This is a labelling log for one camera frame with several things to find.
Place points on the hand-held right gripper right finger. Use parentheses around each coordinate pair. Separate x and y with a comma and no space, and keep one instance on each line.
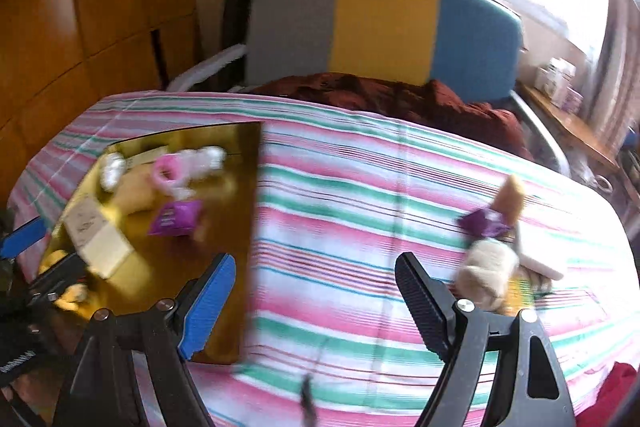
(425,302)

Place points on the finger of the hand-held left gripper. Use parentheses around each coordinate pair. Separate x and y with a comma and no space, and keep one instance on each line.
(22,237)
(57,274)

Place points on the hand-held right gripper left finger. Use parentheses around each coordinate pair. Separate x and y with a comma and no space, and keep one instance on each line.
(210,302)

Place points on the white cardboard box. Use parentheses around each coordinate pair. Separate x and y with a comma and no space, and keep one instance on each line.
(95,237)

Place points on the gold metal tin box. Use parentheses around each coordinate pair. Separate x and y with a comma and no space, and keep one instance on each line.
(142,272)

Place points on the purple snack packet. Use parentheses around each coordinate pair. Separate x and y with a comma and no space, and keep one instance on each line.
(482,222)
(175,217)

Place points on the green-edged snack packet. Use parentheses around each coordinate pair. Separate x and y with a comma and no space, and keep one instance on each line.
(525,297)

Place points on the white cloth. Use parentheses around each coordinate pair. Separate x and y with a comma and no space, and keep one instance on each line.
(112,169)

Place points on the yellow sponge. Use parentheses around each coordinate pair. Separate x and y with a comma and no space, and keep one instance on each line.
(511,197)

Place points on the pink and white toy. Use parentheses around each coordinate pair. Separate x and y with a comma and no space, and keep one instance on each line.
(172,169)

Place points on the dark red blanket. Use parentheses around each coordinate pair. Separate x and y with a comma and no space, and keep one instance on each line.
(400,102)

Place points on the red garment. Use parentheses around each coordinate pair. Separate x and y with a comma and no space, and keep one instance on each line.
(610,392)

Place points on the wooden side table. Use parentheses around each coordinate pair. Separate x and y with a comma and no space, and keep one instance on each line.
(575,127)

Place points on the wooden wardrobe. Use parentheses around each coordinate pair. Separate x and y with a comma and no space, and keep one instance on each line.
(75,7)

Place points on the small purple box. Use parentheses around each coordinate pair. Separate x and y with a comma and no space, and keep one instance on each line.
(575,99)

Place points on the small white box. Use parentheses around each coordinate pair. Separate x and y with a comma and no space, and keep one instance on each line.
(542,78)

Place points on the white carton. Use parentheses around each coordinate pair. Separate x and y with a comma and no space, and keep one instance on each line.
(561,79)

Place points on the grey yellow blue chair back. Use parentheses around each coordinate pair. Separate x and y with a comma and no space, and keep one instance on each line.
(385,22)

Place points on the patterned curtain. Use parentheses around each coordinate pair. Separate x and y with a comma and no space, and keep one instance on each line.
(617,57)

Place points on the grey bed rail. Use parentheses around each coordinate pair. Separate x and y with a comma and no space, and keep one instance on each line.
(542,132)

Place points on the white bed rail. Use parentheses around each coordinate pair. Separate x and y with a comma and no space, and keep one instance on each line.
(210,64)

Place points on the black post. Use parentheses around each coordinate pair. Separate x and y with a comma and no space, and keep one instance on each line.
(242,17)

